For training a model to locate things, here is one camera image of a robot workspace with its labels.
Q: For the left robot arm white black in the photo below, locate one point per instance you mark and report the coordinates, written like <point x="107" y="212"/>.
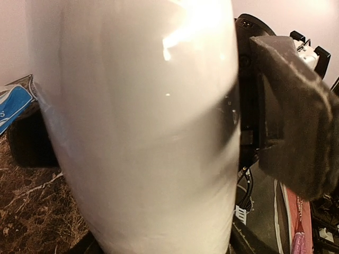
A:
<point x="251" y="89"/>

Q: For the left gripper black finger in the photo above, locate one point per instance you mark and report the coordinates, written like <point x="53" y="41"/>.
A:
<point x="299" y="143"/>

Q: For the blue racket bag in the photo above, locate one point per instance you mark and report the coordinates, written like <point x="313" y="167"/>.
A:
<point x="14" y="100"/>

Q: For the white shuttlecock tube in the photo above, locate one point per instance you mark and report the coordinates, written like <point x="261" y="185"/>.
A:
<point x="140" y="100"/>

